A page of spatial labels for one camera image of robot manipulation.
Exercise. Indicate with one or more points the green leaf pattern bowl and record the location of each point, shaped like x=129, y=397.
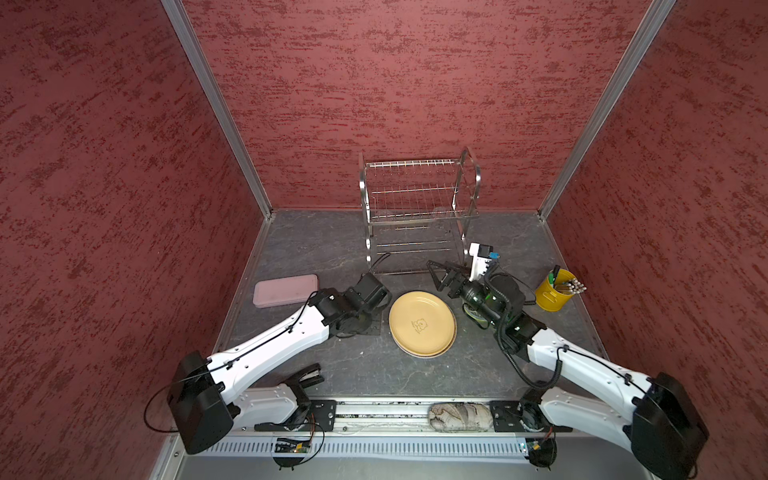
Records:
x=475, y=316

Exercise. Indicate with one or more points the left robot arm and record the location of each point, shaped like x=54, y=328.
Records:
x=208, y=397

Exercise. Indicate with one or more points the chrome two-tier dish rack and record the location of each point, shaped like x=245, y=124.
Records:
x=416, y=210

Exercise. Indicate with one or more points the grey marbled stone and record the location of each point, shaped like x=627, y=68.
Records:
x=455, y=417

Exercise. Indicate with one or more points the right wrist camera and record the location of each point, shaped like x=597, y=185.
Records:
x=483, y=257

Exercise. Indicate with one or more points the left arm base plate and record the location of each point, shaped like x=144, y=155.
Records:
x=319, y=417

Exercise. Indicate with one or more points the yellow bear plate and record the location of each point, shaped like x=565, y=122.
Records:
x=422, y=325

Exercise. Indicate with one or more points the aluminium front rail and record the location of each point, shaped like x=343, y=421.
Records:
x=414, y=408

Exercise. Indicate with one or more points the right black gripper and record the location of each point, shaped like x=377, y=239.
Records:
x=459, y=277

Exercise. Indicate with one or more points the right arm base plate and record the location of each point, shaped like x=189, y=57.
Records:
x=510, y=417

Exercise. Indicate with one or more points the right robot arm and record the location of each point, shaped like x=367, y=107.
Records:
x=652, y=417

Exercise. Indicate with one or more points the yellow pencil cup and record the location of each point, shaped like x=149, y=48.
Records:
x=558, y=287

